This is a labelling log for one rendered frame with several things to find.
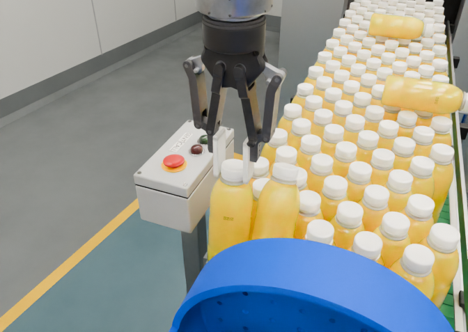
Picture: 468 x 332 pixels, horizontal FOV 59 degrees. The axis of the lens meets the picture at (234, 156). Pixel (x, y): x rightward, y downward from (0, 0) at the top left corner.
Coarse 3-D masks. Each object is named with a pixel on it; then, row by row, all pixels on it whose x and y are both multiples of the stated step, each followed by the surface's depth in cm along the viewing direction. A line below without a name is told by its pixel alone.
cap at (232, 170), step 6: (222, 162) 61; (228, 162) 62; (234, 162) 62; (240, 162) 62; (222, 168) 60; (228, 168) 60; (234, 168) 60; (240, 168) 60; (222, 174) 61; (228, 174) 60; (234, 174) 60; (240, 174) 60; (228, 180) 60; (234, 180) 60; (240, 180) 60
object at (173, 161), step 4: (168, 156) 71; (172, 156) 71; (176, 156) 71; (180, 156) 71; (164, 160) 70; (168, 160) 70; (172, 160) 70; (176, 160) 70; (180, 160) 70; (184, 160) 70; (164, 164) 69; (168, 164) 69; (172, 164) 69; (176, 164) 69; (180, 164) 69
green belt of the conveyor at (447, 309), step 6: (444, 204) 93; (444, 210) 91; (444, 216) 89; (438, 222) 88; (444, 222) 88; (450, 288) 74; (450, 294) 73; (444, 300) 72; (450, 300) 72; (444, 306) 71; (450, 306) 71; (444, 312) 70; (450, 312) 70; (450, 318) 69
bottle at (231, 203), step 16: (224, 192) 61; (240, 192) 61; (224, 208) 61; (240, 208) 61; (224, 224) 62; (240, 224) 62; (208, 240) 66; (224, 240) 63; (240, 240) 64; (208, 256) 67
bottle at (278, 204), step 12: (276, 180) 63; (288, 180) 63; (264, 192) 64; (276, 192) 62; (288, 192) 63; (264, 204) 63; (276, 204) 62; (288, 204) 62; (264, 216) 63; (276, 216) 63; (288, 216) 63; (264, 228) 64; (276, 228) 63; (288, 228) 64
